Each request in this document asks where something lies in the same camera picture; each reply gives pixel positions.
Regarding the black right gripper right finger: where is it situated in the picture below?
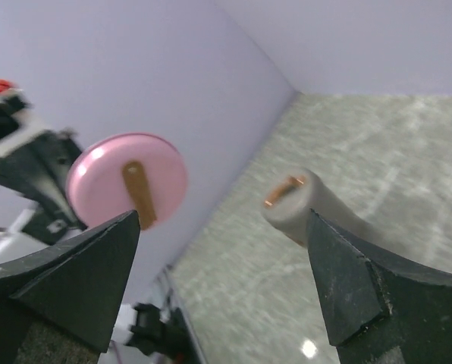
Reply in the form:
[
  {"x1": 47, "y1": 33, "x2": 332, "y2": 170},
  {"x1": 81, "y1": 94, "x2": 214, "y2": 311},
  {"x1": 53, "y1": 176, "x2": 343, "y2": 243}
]
[{"x1": 307, "y1": 212, "x2": 452, "y2": 363}]

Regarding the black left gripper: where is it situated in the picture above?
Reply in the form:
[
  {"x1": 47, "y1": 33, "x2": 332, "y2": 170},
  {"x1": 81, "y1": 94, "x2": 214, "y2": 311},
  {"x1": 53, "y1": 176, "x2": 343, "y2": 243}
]
[{"x1": 0, "y1": 130, "x2": 87, "y2": 243}]

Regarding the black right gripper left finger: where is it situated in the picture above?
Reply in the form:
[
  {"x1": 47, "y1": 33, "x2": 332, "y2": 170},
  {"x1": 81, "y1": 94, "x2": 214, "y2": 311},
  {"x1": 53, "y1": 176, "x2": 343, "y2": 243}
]
[{"x1": 0, "y1": 211, "x2": 140, "y2": 363}]

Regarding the pink round lid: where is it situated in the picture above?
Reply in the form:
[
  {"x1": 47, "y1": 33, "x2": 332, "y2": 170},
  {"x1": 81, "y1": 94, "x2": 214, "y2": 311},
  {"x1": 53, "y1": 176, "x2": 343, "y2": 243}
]
[{"x1": 66, "y1": 132, "x2": 188, "y2": 231}]

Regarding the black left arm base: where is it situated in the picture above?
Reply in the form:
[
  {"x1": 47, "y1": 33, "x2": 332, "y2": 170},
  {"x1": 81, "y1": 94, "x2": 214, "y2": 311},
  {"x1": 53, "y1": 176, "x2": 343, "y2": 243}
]
[{"x1": 108, "y1": 296, "x2": 207, "y2": 363}]

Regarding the grey cylindrical canister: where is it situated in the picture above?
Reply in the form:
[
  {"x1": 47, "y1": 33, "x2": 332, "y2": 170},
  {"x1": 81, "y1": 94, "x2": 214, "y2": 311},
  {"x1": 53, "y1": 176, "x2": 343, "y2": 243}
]
[{"x1": 262, "y1": 167, "x2": 452, "y2": 278}]

